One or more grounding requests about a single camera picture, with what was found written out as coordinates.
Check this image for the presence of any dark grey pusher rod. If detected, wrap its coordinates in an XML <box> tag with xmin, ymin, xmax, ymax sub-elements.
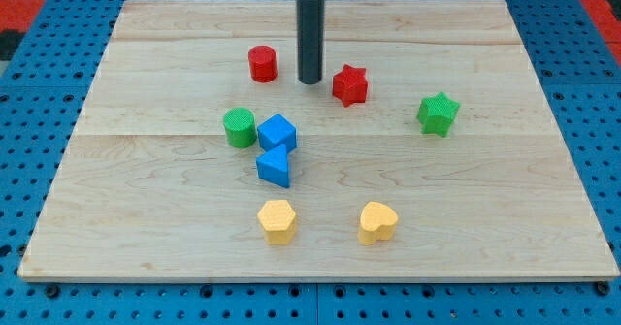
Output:
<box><xmin>296</xmin><ymin>0</ymin><xmax>324</xmax><ymax>84</ymax></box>

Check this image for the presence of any red cylinder block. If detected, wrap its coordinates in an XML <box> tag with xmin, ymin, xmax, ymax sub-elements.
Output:
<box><xmin>248</xmin><ymin>45</ymin><xmax>278</xmax><ymax>83</ymax></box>

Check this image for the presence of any red star block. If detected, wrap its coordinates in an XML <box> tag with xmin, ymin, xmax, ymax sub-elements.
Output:
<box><xmin>332</xmin><ymin>64</ymin><xmax>369</xmax><ymax>108</ymax></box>

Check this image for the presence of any green star block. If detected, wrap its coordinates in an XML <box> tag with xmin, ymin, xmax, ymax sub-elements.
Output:
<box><xmin>416</xmin><ymin>92</ymin><xmax>461</xmax><ymax>138</ymax></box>

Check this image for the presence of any blue cube block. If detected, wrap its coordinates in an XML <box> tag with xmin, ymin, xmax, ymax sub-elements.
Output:
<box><xmin>257</xmin><ymin>114</ymin><xmax>297</xmax><ymax>152</ymax></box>

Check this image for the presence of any green cylinder block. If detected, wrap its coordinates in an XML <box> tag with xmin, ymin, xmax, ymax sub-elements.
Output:
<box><xmin>223</xmin><ymin>107</ymin><xmax>257</xmax><ymax>148</ymax></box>

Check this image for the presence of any blue triangle block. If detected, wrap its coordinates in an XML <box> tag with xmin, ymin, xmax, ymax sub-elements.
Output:
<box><xmin>256</xmin><ymin>145</ymin><xmax>290</xmax><ymax>188</ymax></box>

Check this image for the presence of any light wooden board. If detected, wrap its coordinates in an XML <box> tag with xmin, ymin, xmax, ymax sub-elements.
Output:
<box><xmin>18</xmin><ymin>0</ymin><xmax>619</xmax><ymax>283</ymax></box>

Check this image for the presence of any yellow hexagon block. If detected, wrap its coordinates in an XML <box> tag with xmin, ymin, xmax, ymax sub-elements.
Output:
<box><xmin>257</xmin><ymin>200</ymin><xmax>297</xmax><ymax>245</ymax></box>

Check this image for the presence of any yellow heart block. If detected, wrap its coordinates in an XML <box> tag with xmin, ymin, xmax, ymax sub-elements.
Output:
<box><xmin>357</xmin><ymin>201</ymin><xmax>399</xmax><ymax>245</ymax></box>

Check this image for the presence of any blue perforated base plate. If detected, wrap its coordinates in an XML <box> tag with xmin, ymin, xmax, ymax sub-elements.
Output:
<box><xmin>1</xmin><ymin>0</ymin><xmax>620</xmax><ymax>324</ymax></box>

